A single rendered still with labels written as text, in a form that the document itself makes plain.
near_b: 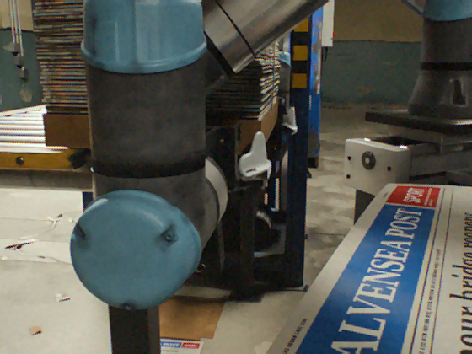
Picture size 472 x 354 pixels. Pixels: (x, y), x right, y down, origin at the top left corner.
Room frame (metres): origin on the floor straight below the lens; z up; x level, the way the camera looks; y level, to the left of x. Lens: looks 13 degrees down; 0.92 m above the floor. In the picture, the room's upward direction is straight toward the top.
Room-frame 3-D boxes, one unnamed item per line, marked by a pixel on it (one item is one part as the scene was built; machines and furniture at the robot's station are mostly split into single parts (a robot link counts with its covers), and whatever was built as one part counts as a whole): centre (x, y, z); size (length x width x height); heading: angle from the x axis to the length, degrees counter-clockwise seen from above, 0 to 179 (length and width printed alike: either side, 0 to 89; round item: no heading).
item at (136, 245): (0.31, 0.06, 0.81); 0.11 x 0.08 x 0.09; 172
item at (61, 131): (0.67, 0.10, 0.83); 0.29 x 0.16 x 0.04; 82
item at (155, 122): (0.33, 0.06, 0.90); 0.11 x 0.08 x 0.11; 3
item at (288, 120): (1.08, -0.12, 0.79); 0.09 x 0.03 x 0.06; 19
